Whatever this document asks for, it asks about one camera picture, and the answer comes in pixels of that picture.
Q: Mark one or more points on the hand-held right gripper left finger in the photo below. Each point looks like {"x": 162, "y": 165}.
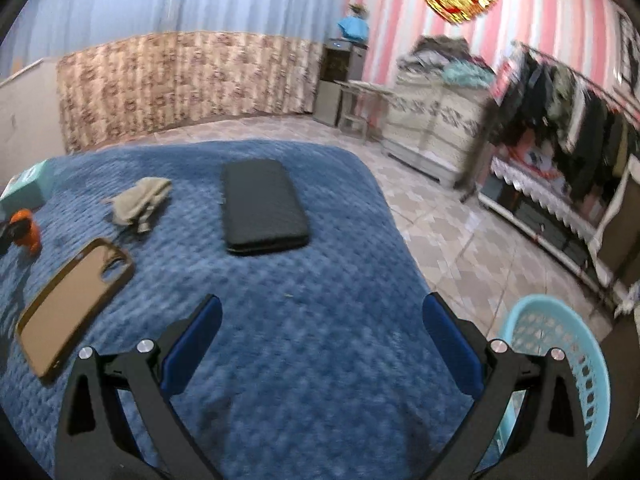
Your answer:
{"x": 192, "y": 345}

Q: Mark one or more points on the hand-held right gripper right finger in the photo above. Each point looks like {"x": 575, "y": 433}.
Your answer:
{"x": 452, "y": 345}

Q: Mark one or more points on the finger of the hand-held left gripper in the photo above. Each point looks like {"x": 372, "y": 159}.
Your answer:
{"x": 7, "y": 237}

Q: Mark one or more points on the orange snack packet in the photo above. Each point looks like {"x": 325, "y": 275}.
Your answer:
{"x": 27, "y": 232}

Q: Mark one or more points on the light blue plastic basket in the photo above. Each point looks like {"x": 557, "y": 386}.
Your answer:
{"x": 550, "y": 325}

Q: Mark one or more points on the teal cardboard box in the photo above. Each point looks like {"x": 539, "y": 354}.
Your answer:
{"x": 27, "y": 185}

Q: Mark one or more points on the blue quilted blanket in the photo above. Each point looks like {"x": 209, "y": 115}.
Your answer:
{"x": 225, "y": 280}

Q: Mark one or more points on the brown phone case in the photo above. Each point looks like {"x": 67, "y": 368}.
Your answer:
{"x": 70, "y": 305}

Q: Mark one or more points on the white cabinet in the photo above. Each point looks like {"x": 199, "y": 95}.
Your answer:
{"x": 25, "y": 115}

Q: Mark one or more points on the grey-green cloth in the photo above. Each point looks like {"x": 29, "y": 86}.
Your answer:
{"x": 140, "y": 202}

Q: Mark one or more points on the low cabinet with lace cloth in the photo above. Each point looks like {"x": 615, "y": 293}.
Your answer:
{"x": 545, "y": 215}

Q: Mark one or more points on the chest with patterned cover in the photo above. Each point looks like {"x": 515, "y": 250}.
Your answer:
{"x": 435, "y": 125}

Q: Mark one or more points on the small white table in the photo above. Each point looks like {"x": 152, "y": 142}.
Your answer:
{"x": 365, "y": 107}

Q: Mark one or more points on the blue floral curtain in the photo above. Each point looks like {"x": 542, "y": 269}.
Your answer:
{"x": 185, "y": 50}

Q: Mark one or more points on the clothes rack with clothes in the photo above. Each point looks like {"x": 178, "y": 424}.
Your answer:
{"x": 560, "y": 110}

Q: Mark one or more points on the pile of folded clothes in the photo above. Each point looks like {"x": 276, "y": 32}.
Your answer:
{"x": 445, "y": 60}

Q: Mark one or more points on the grey water dispenser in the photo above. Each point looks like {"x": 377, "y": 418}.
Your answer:
{"x": 337, "y": 82}

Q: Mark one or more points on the blue bag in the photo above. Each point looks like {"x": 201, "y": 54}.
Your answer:
{"x": 354, "y": 27}

